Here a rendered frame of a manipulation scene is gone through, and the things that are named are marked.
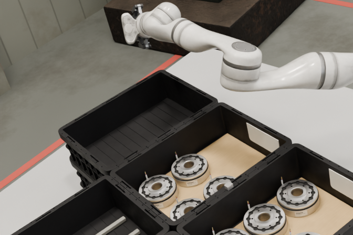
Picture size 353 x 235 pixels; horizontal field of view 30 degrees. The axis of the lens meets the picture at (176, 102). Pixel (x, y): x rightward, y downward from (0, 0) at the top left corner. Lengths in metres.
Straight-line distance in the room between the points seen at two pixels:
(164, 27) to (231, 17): 2.04
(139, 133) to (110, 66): 2.12
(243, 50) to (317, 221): 0.45
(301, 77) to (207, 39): 0.24
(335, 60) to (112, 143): 0.76
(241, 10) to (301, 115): 1.69
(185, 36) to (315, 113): 0.67
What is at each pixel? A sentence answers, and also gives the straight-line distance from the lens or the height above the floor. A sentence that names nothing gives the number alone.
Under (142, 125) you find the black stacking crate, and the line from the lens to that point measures 2.07.
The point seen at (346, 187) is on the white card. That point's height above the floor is 0.89.
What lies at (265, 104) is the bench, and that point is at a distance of 2.25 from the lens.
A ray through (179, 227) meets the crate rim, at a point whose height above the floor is 0.93.
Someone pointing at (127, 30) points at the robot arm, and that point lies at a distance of 1.91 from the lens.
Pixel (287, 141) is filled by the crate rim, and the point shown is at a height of 0.93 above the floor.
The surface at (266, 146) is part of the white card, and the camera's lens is 1.80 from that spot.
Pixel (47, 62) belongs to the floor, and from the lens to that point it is 4.42.
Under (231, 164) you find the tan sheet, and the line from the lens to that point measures 1.83.
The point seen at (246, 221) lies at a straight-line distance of 1.62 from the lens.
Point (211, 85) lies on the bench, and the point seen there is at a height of 0.70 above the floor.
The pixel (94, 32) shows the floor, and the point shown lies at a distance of 4.59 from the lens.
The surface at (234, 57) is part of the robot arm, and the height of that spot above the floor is 1.23.
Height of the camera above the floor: 2.01
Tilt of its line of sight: 34 degrees down
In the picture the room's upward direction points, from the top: 15 degrees counter-clockwise
